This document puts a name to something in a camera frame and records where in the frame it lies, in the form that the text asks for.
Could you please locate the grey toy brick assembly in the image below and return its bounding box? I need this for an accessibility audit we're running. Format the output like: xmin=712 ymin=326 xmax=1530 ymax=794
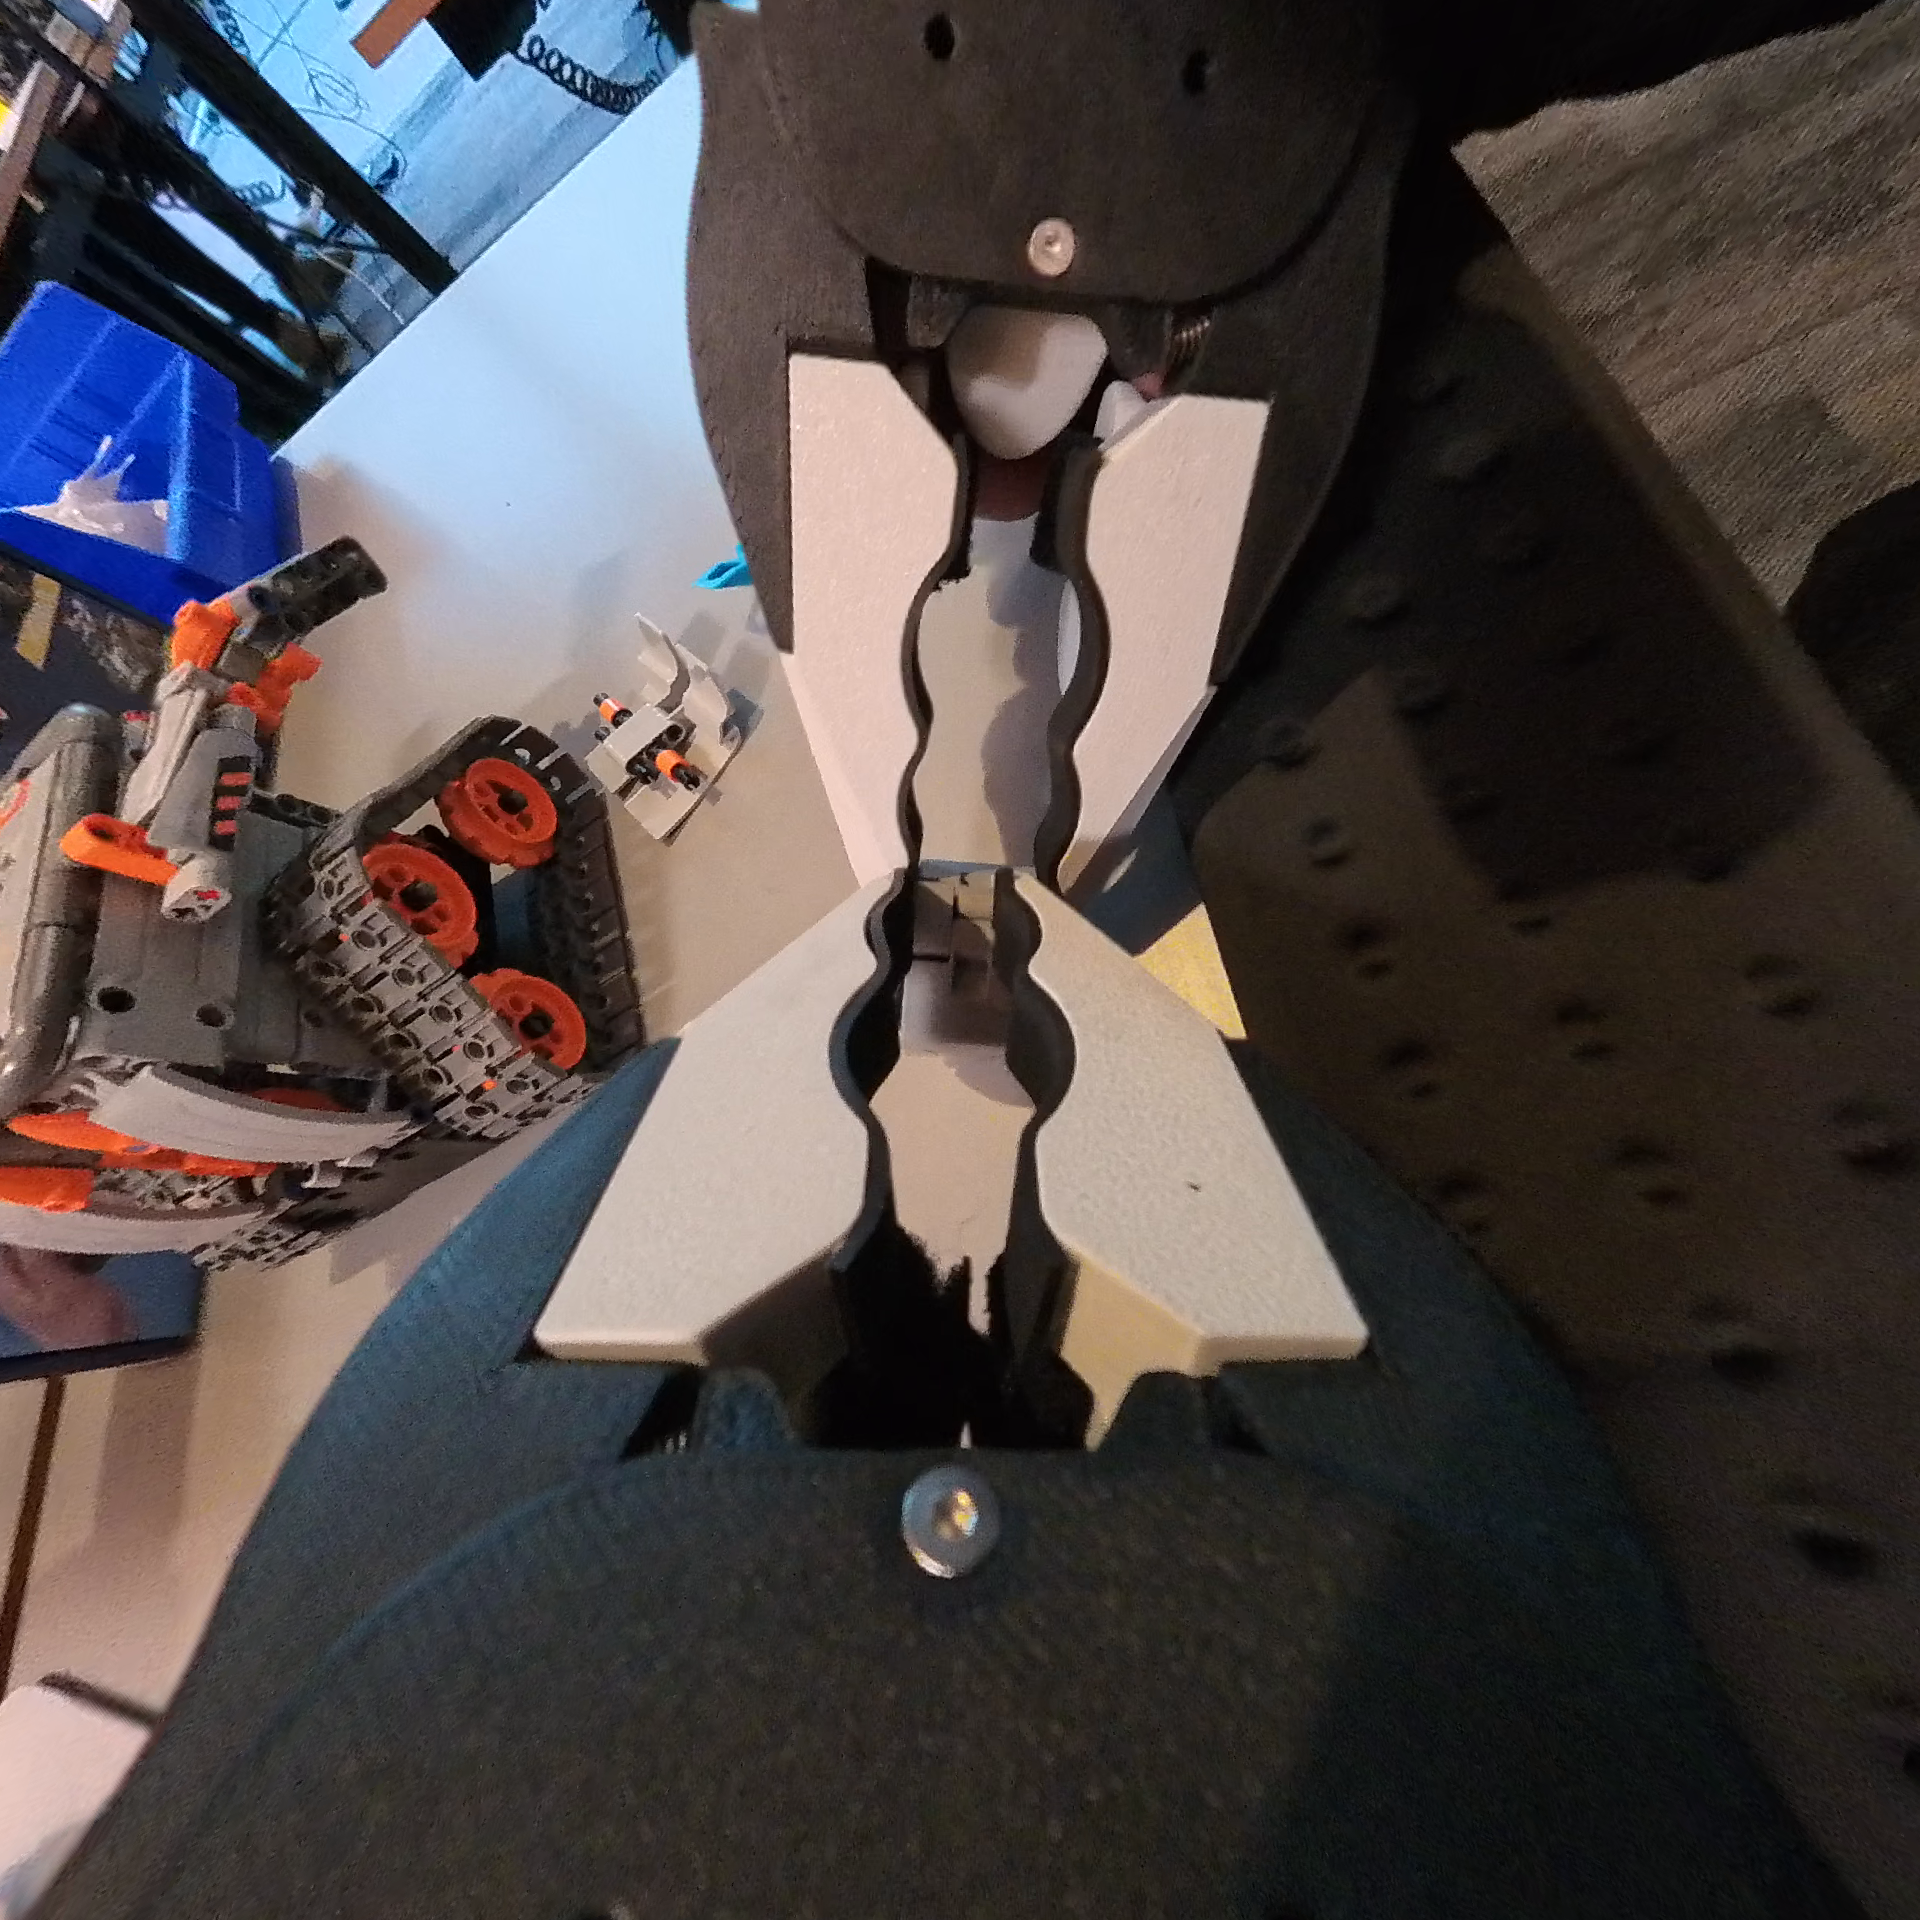
xmin=905 ymin=858 xmax=1038 ymax=1051

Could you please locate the small grey winged brick assembly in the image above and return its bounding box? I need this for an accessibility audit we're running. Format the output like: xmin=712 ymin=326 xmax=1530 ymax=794
xmin=584 ymin=611 xmax=761 ymax=846

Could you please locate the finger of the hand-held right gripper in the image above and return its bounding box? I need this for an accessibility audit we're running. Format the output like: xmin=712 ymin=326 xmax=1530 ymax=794
xmin=1035 ymin=390 xmax=1274 ymax=898
xmin=786 ymin=351 xmax=970 ymax=889

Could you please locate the blue plastic bin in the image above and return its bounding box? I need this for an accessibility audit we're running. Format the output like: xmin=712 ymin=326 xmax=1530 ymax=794
xmin=0 ymin=278 xmax=306 ymax=635

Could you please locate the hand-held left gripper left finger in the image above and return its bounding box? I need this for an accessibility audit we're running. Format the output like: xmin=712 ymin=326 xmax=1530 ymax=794
xmin=532 ymin=865 xmax=921 ymax=1373

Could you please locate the dark printed box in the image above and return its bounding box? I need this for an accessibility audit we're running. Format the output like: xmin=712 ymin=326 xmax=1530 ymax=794
xmin=0 ymin=558 xmax=170 ymax=721

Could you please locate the black coiled cable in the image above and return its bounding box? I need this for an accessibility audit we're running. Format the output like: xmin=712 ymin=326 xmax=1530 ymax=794
xmin=506 ymin=18 xmax=675 ymax=121

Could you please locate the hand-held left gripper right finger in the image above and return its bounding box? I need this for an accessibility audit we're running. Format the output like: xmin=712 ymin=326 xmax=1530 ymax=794
xmin=1009 ymin=865 xmax=1372 ymax=1379

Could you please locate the tracked toy robot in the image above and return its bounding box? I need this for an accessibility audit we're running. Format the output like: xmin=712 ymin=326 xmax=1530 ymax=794
xmin=0 ymin=536 xmax=650 ymax=1277

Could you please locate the dark perforated panel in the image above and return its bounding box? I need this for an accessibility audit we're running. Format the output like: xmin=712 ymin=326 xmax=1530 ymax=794
xmin=1176 ymin=149 xmax=1920 ymax=1920

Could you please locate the white plastic bag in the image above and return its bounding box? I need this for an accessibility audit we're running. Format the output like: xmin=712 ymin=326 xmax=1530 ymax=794
xmin=13 ymin=432 xmax=170 ymax=530

